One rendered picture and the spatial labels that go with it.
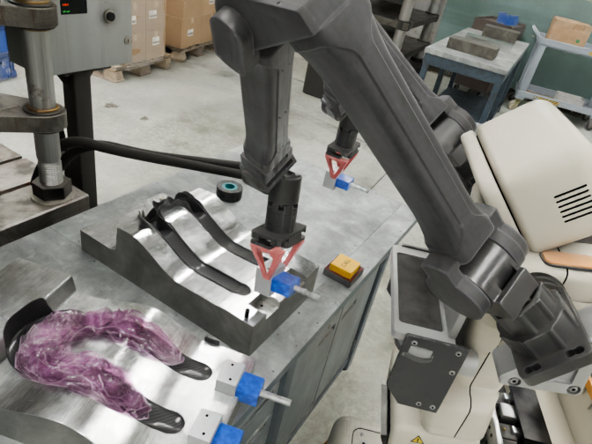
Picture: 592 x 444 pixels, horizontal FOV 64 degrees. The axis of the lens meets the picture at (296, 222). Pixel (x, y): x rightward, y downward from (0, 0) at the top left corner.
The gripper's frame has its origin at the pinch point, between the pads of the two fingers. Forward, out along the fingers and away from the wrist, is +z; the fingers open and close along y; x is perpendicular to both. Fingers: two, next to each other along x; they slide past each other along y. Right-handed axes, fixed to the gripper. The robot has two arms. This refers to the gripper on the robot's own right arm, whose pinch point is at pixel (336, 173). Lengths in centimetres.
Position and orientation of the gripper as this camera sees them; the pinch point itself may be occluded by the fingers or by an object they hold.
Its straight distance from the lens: 140.5
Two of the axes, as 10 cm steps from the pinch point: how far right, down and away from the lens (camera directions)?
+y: -4.6, 4.1, -7.8
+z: -1.8, 8.2, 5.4
